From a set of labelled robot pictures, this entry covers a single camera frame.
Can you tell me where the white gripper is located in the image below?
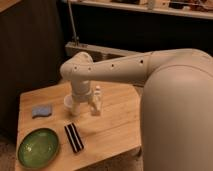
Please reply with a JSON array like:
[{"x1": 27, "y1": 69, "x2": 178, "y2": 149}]
[{"x1": 70, "y1": 80, "x2": 102, "y2": 116}]

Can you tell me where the white ceramic cup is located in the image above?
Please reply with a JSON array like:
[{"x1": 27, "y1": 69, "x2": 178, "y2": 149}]
[{"x1": 63, "y1": 94, "x2": 72, "y2": 110}]

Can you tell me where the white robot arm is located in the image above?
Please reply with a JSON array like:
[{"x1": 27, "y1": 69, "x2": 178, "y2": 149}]
[{"x1": 60, "y1": 49, "x2": 213, "y2": 171}]

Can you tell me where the wooden table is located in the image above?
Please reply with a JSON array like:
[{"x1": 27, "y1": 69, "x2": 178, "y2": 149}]
[{"x1": 17, "y1": 82, "x2": 141, "y2": 171}]

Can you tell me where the black white striped block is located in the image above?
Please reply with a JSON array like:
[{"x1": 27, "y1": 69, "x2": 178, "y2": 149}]
[{"x1": 64, "y1": 123, "x2": 84, "y2": 153}]

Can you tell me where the blue sponge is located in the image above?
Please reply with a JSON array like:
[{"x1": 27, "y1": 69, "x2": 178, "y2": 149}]
[{"x1": 32, "y1": 105, "x2": 52, "y2": 118}]

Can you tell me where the green glass bowl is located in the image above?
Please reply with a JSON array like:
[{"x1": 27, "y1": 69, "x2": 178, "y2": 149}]
[{"x1": 17, "y1": 128, "x2": 59, "y2": 169}]

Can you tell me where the thin metal stand pole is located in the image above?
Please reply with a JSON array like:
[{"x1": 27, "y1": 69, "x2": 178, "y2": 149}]
[{"x1": 67, "y1": 0, "x2": 79, "y2": 46}]

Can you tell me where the wooden shelf board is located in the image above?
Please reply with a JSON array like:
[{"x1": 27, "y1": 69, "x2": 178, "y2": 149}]
[{"x1": 61, "y1": 0, "x2": 213, "y2": 20}]

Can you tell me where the grey metal rail beam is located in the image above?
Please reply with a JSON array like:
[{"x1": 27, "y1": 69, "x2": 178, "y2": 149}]
[{"x1": 65, "y1": 42, "x2": 136, "y2": 62}]

